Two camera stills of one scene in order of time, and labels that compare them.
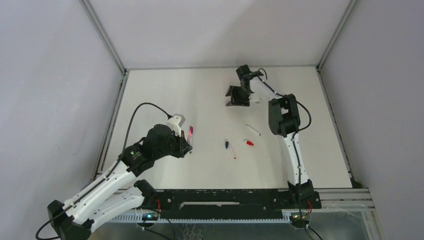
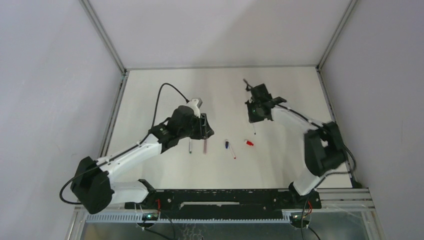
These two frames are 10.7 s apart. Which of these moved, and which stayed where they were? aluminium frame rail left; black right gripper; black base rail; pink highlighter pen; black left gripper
Moved: pink highlighter pen; black right gripper; black left gripper
Stayed: black base rail; aluminium frame rail left
